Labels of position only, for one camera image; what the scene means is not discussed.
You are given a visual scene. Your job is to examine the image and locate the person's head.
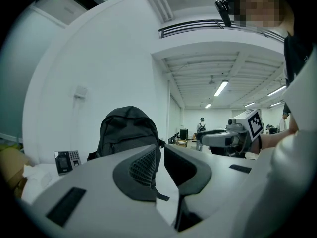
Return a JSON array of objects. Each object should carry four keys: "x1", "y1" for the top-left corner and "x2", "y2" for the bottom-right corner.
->
[{"x1": 232, "y1": 0, "x2": 295, "y2": 36}]

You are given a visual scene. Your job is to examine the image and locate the white table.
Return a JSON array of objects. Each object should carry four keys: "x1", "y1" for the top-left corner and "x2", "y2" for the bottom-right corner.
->
[{"x1": 21, "y1": 145, "x2": 258, "y2": 208}]

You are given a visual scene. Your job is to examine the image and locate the black ceiling vent grille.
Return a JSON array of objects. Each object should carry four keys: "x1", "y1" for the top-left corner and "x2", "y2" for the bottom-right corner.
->
[{"x1": 158, "y1": 19, "x2": 286, "y2": 43}]

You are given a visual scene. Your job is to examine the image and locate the person's black star-print shirt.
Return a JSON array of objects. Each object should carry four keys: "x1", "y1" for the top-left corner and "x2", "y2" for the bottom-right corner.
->
[{"x1": 283, "y1": 31, "x2": 317, "y2": 87}]

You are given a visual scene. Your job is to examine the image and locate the brown cardboard box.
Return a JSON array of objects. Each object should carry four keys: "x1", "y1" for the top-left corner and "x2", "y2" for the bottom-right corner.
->
[{"x1": 0, "y1": 147, "x2": 31, "y2": 199}]

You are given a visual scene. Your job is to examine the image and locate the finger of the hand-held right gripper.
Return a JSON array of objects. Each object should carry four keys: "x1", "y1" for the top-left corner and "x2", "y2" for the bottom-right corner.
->
[{"x1": 196, "y1": 129, "x2": 233, "y2": 147}]

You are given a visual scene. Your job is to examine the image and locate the black keypad access device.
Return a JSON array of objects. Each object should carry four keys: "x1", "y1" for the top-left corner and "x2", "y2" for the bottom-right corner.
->
[{"x1": 53, "y1": 150, "x2": 82, "y2": 177}]

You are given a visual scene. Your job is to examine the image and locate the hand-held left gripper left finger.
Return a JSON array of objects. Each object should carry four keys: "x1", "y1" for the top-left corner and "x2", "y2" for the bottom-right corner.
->
[{"x1": 32, "y1": 144, "x2": 174, "y2": 238}]

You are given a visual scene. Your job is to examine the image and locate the black backpack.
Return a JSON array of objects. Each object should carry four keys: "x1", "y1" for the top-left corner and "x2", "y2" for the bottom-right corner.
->
[{"x1": 87, "y1": 105, "x2": 170, "y2": 202}]

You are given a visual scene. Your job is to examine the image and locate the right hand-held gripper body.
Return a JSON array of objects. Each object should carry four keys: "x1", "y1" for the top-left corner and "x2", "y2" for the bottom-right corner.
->
[{"x1": 225, "y1": 109, "x2": 263, "y2": 158}]

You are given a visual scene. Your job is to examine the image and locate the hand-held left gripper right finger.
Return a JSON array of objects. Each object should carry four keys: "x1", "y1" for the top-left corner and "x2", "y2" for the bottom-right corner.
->
[{"x1": 163, "y1": 144, "x2": 271, "y2": 233}]

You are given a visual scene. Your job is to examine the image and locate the person's right forearm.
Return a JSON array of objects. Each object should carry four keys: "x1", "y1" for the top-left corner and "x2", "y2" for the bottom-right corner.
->
[{"x1": 259, "y1": 121, "x2": 300, "y2": 150}]

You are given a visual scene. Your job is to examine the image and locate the black head-mounted camera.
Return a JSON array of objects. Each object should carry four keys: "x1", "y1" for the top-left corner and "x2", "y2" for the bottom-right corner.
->
[{"x1": 214, "y1": 0, "x2": 232, "y2": 28}]

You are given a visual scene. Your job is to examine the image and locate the white wall box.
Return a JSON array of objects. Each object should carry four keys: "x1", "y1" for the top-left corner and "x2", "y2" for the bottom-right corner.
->
[{"x1": 74, "y1": 85, "x2": 88, "y2": 99}]

